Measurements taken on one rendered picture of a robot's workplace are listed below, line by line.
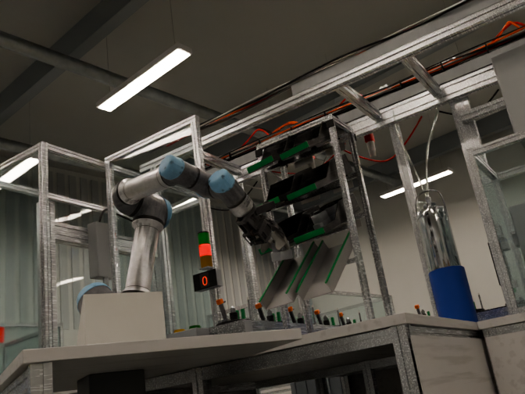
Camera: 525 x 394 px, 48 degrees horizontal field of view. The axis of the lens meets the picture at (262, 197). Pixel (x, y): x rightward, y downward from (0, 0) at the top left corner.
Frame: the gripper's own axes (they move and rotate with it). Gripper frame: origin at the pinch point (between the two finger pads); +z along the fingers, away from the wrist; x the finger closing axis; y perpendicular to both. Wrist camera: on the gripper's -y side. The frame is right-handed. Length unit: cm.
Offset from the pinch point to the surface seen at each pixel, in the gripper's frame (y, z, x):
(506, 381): 0, 82, 45
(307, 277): 2.9, 14.0, 3.2
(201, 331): 29.4, 5.6, -26.3
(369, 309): 6.7, 28.9, 20.5
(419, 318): 19, 20, 46
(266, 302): 12.0, 13.9, -10.9
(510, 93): -104, 33, 55
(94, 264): -21, 9, -142
